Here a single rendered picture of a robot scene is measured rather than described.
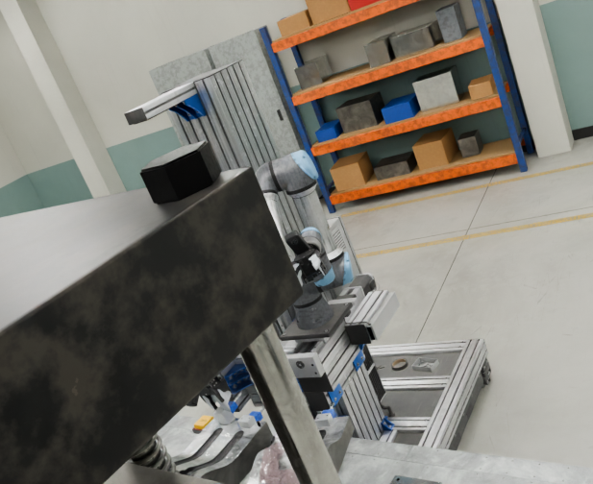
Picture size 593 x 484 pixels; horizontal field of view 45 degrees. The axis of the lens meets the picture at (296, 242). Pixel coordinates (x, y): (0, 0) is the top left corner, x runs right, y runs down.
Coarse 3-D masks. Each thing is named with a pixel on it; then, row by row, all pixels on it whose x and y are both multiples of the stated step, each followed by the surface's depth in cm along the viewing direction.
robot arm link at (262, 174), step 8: (264, 168) 253; (256, 176) 254; (264, 176) 252; (264, 184) 252; (272, 184) 253; (264, 192) 251; (272, 192) 252; (272, 200) 252; (272, 208) 250; (280, 216) 251; (280, 224) 249; (280, 232) 246; (288, 248) 247
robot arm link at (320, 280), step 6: (324, 258) 237; (324, 264) 237; (330, 264) 239; (330, 270) 238; (318, 276) 238; (324, 276) 238; (330, 276) 239; (318, 282) 239; (324, 282) 239; (330, 282) 239
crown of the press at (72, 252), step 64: (128, 192) 111; (192, 192) 91; (256, 192) 95; (0, 256) 101; (64, 256) 86; (128, 256) 78; (192, 256) 85; (256, 256) 94; (0, 320) 70; (64, 320) 72; (128, 320) 78; (192, 320) 85; (256, 320) 93; (0, 384) 67; (64, 384) 72; (128, 384) 77; (192, 384) 84; (0, 448) 66; (64, 448) 71; (128, 448) 77
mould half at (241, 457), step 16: (208, 432) 259; (224, 432) 255; (256, 432) 247; (192, 448) 254; (208, 448) 250; (240, 448) 242; (256, 448) 246; (192, 464) 239; (224, 464) 236; (240, 464) 240; (224, 480) 234; (240, 480) 240
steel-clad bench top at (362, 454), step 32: (352, 448) 234; (384, 448) 227; (416, 448) 221; (352, 480) 219; (384, 480) 214; (448, 480) 204; (480, 480) 199; (512, 480) 194; (544, 480) 190; (576, 480) 186
